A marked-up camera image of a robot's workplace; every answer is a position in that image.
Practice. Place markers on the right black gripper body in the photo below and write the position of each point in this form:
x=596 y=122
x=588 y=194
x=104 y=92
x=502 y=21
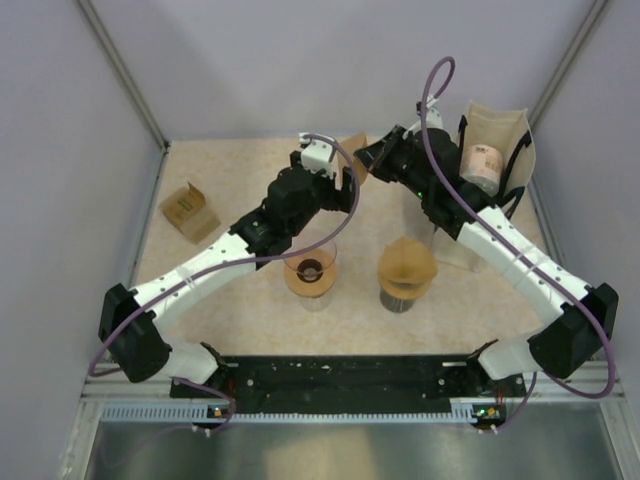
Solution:
x=394 y=164

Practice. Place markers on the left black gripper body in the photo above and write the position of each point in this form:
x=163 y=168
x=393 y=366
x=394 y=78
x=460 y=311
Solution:
x=332 y=199

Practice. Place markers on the brown paper filter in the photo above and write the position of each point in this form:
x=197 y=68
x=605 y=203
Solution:
x=406 y=260
x=351 y=145

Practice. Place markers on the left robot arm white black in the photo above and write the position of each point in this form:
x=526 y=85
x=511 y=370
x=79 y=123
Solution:
x=134 y=322

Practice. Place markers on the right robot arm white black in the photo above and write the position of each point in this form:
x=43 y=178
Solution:
x=577 y=318

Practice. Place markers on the pink paper roll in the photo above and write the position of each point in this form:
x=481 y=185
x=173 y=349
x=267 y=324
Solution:
x=482 y=165

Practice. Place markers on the clear glass cup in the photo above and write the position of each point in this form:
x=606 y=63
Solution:
x=315 y=304

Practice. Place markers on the cream canvas tote bag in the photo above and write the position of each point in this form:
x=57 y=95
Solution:
x=510 y=133

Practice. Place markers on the dark glass carafe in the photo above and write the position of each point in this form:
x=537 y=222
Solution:
x=394 y=304

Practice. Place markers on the small cardboard box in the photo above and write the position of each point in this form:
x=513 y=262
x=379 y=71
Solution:
x=187 y=210

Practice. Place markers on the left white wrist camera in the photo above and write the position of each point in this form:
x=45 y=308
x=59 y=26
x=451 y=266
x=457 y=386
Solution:
x=317 y=153

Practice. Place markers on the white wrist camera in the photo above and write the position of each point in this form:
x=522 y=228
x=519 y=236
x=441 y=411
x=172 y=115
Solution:
x=433 y=117
x=317 y=153

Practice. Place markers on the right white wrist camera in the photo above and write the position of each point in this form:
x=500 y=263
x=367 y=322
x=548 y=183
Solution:
x=433 y=117

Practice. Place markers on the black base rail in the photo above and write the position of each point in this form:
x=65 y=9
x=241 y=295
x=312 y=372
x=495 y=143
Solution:
x=360 y=384

